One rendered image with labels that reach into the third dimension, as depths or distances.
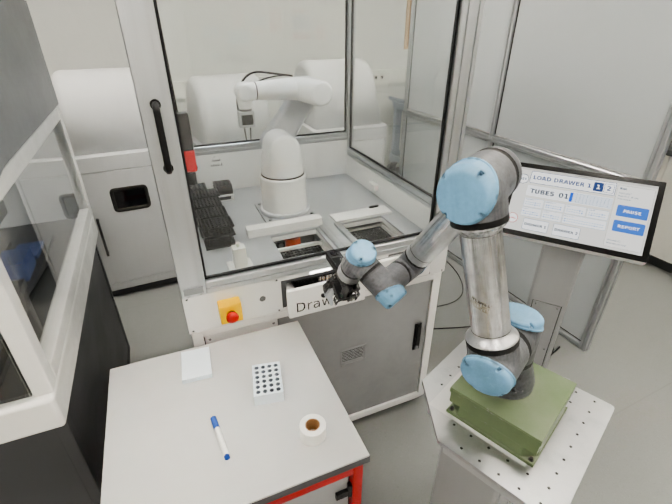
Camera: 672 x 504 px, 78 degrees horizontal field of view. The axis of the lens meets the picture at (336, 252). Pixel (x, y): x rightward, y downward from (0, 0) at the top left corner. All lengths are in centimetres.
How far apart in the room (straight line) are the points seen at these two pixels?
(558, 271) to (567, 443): 86
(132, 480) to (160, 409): 21
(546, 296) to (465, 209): 127
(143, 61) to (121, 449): 96
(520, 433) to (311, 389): 57
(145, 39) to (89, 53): 323
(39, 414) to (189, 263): 52
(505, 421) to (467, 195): 61
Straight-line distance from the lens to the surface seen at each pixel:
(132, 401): 140
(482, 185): 81
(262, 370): 132
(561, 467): 127
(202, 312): 145
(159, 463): 123
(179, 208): 127
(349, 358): 182
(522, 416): 120
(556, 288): 203
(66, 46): 441
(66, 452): 154
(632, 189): 191
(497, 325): 96
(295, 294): 140
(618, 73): 253
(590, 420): 141
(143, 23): 117
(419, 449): 214
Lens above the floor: 172
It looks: 30 degrees down
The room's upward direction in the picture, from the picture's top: straight up
